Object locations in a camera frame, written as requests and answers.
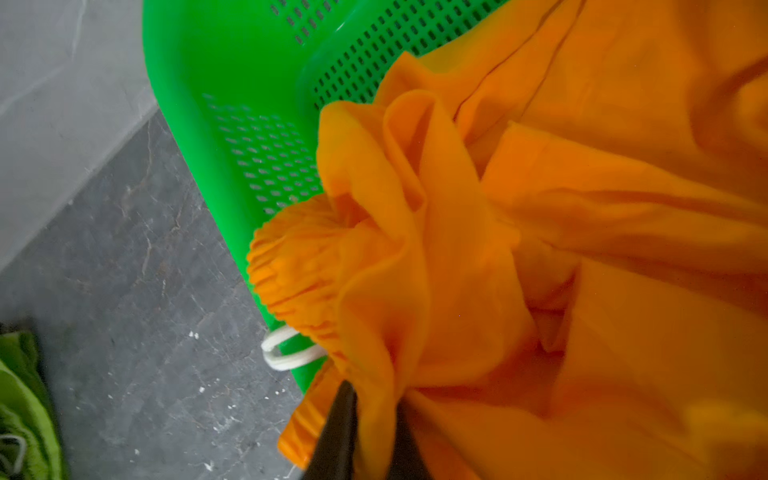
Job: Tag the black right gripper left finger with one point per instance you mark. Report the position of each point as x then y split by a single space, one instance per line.
336 438

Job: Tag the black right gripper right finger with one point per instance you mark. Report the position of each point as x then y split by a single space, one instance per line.
406 462

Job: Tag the orange shorts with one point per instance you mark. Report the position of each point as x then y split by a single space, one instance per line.
543 249

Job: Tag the lime green shorts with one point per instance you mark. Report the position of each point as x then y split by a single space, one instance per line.
30 446

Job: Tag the green plastic basket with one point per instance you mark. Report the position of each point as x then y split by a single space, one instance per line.
242 85

